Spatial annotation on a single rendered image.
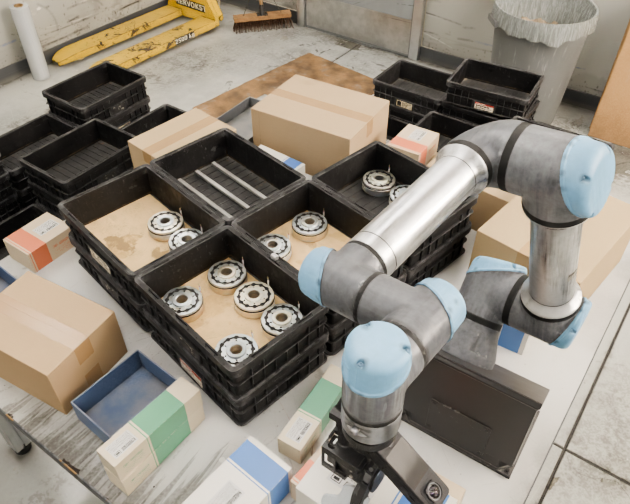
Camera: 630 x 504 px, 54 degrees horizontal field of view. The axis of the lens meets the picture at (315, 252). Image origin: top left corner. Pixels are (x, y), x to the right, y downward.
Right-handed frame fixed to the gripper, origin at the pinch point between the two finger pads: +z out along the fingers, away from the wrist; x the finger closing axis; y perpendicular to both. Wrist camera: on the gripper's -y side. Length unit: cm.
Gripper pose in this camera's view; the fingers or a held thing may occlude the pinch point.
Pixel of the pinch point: (374, 502)
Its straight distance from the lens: 97.5
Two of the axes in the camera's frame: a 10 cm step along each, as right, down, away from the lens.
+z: 0.1, 7.3, 6.8
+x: -5.8, 5.5, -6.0
